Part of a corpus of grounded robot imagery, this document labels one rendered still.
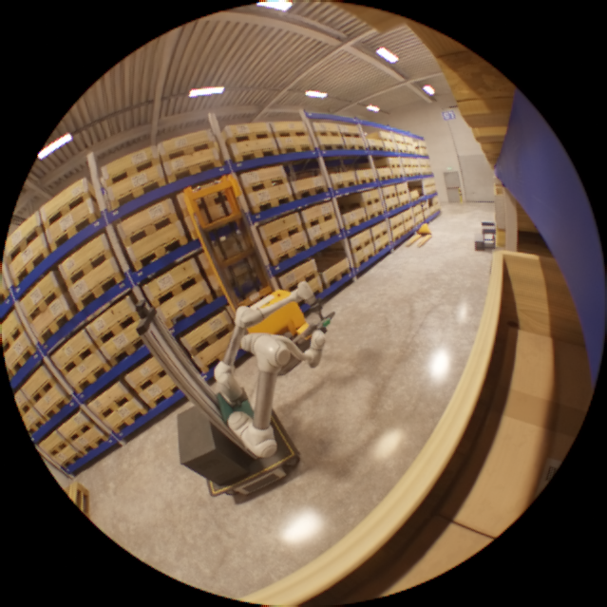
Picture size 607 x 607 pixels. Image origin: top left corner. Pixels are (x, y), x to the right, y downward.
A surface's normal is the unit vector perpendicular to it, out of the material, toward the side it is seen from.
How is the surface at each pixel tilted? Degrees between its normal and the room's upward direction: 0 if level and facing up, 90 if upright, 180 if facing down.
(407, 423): 0
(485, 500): 0
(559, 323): 90
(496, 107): 90
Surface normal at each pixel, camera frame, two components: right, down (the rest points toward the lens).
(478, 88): -0.73, 0.50
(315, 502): -0.30, -0.85
